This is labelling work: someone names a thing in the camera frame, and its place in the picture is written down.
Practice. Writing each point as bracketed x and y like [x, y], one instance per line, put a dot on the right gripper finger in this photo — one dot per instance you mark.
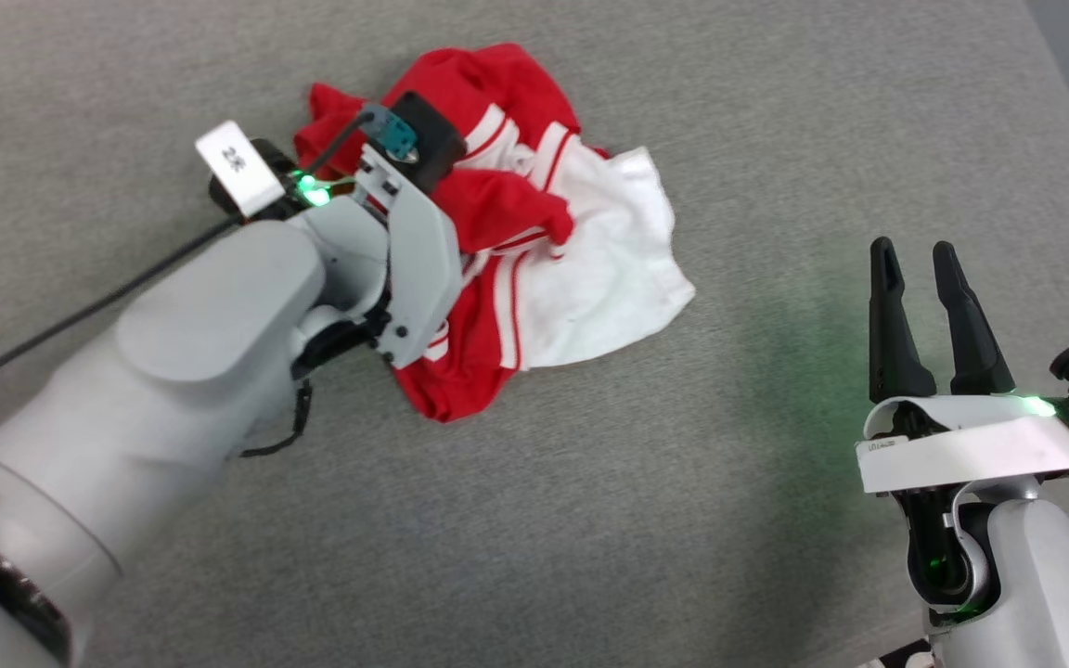
[889, 334]
[971, 334]

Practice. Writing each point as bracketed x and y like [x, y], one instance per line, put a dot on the red and white garment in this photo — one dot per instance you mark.
[609, 260]

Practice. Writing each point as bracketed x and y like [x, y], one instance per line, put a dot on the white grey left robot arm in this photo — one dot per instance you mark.
[173, 371]

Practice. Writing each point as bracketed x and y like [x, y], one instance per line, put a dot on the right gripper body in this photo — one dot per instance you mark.
[961, 436]

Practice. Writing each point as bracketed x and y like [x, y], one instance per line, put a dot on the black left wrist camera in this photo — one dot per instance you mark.
[434, 130]

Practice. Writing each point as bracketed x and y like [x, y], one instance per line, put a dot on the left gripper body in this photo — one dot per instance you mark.
[423, 269]

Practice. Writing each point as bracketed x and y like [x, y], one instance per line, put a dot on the grey fabric sofa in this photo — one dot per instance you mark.
[590, 538]

